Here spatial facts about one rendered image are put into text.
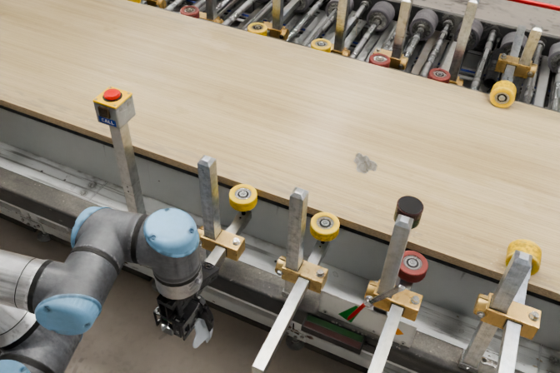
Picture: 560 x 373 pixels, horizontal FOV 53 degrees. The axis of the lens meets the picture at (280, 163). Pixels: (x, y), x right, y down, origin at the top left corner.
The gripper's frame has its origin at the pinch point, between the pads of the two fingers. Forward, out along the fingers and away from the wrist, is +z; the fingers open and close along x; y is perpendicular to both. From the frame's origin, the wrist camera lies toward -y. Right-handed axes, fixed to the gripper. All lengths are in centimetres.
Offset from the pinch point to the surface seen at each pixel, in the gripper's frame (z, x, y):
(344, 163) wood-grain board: 4, 6, -70
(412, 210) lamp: -20, 34, -39
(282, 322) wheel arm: 11.7, 13.5, -17.4
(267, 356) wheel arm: 11.7, 14.5, -7.5
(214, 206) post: -2.0, -15.0, -31.7
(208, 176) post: -13.8, -15.3, -30.7
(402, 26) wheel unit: -7, -1, -141
